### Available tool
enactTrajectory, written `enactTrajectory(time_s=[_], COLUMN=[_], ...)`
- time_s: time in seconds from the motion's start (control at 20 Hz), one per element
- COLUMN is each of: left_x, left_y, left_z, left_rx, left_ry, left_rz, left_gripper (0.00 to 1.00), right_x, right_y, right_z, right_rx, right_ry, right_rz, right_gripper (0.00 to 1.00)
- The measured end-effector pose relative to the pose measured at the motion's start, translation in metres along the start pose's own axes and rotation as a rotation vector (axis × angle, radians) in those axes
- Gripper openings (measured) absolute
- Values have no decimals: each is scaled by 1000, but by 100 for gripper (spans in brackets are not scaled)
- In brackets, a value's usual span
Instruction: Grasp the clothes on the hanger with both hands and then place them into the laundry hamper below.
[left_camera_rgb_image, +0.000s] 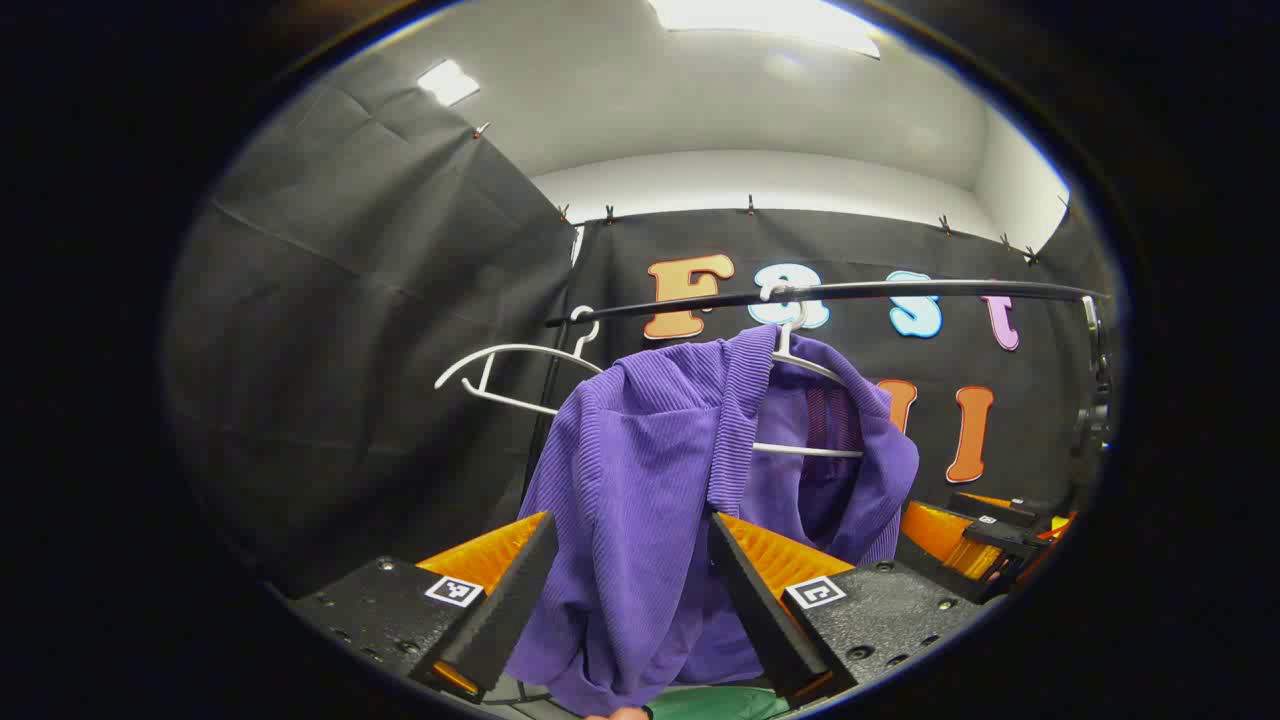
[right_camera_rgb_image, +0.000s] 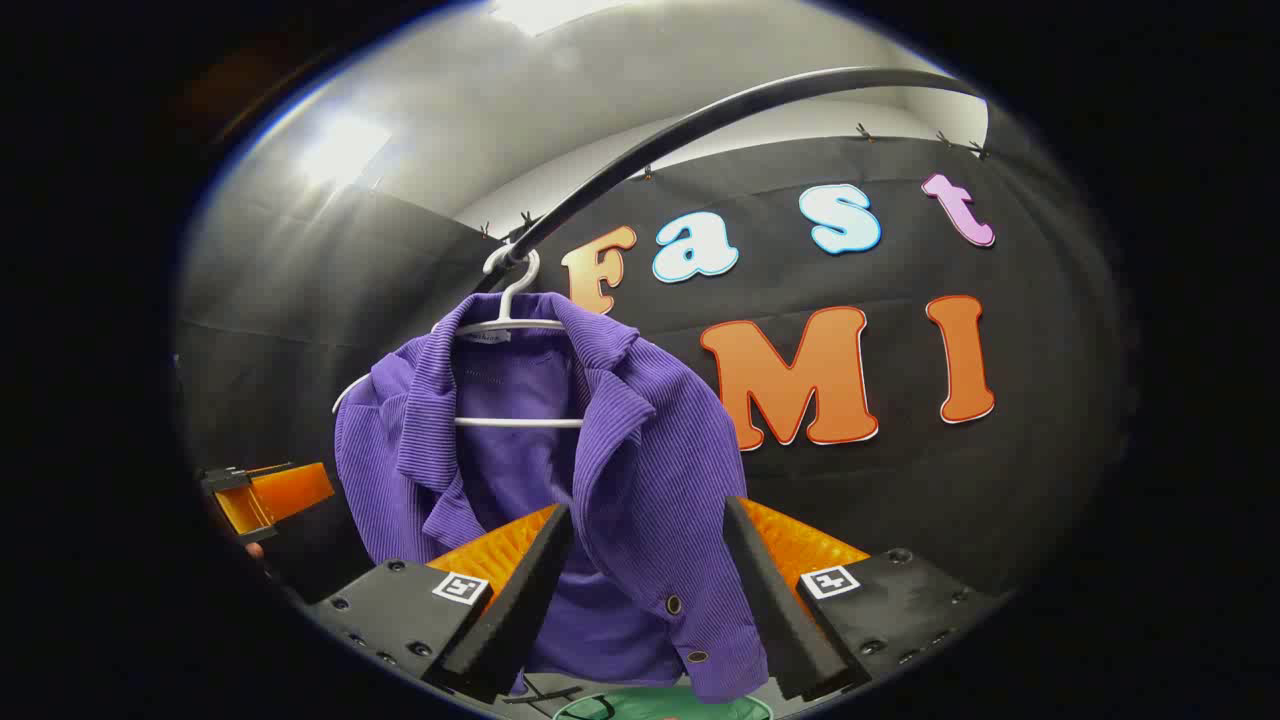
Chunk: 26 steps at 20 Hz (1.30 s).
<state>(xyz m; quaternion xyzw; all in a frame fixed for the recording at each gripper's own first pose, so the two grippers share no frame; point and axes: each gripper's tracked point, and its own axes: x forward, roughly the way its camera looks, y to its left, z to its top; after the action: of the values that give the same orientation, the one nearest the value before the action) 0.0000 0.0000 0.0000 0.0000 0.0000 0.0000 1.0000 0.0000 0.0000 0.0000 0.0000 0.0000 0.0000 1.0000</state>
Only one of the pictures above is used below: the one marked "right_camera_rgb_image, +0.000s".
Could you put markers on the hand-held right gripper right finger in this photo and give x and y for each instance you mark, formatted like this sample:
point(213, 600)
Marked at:
point(775, 610)

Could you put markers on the black clothes rack rail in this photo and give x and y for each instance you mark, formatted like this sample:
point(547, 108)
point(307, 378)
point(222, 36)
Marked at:
point(720, 112)

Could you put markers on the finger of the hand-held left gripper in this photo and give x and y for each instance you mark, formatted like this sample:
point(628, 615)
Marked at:
point(280, 495)

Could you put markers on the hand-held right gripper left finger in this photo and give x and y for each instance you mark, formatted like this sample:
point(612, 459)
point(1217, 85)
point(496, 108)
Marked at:
point(520, 610)

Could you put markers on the black backdrop cloth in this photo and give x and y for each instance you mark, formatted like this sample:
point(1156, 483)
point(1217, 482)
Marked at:
point(900, 500)

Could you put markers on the green laundry hamper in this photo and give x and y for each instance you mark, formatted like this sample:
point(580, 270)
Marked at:
point(680, 706)

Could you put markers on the white plastic hanger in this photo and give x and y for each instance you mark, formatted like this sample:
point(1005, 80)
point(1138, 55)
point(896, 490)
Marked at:
point(520, 422)

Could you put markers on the ceiling light panel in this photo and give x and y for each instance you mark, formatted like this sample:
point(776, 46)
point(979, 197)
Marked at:
point(345, 150)
point(545, 12)

